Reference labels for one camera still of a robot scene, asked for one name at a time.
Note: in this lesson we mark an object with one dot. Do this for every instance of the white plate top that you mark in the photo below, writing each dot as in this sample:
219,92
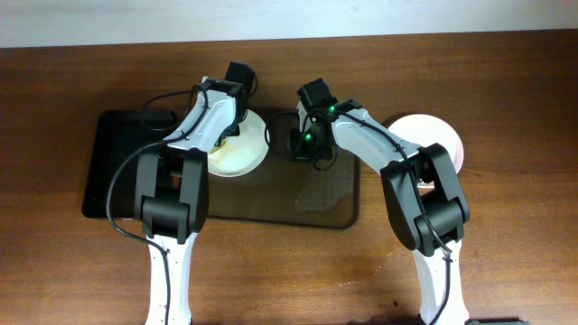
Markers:
241,154

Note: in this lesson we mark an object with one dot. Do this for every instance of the brown serving tray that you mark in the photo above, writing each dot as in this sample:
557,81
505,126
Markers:
284,192

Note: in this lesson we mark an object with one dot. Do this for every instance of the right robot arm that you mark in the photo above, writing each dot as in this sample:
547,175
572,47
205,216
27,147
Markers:
426,204

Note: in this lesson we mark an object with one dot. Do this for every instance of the black plastic tray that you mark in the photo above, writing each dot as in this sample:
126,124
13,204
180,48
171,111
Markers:
119,133

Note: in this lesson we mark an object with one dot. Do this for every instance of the white plate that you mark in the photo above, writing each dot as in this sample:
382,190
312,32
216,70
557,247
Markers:
241,154
425,130

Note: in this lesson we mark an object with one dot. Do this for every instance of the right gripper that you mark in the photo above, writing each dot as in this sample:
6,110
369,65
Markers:
304,147

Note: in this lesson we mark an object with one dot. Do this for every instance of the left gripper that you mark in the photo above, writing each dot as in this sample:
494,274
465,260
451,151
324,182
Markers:
228,136

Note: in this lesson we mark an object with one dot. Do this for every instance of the white plate bottom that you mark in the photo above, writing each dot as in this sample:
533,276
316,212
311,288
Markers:
425,130

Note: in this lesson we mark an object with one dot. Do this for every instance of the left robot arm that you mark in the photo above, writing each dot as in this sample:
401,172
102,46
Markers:
172,187

